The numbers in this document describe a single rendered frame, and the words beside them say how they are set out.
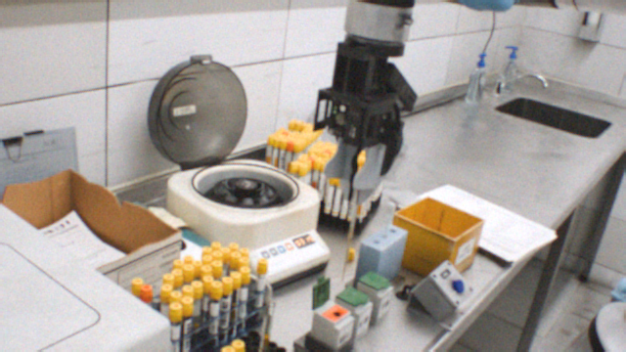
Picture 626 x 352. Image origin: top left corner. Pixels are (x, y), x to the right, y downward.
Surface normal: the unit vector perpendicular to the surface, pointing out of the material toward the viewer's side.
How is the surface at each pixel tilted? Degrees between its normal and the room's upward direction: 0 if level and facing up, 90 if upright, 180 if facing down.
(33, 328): 0
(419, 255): 90
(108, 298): 0
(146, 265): 93
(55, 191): 88
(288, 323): 0
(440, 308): 90
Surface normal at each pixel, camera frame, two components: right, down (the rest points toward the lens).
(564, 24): -0.60, 0.24
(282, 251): 0.40, -0.68
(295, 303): 0.12, -0.92
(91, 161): 0.79, 0.33
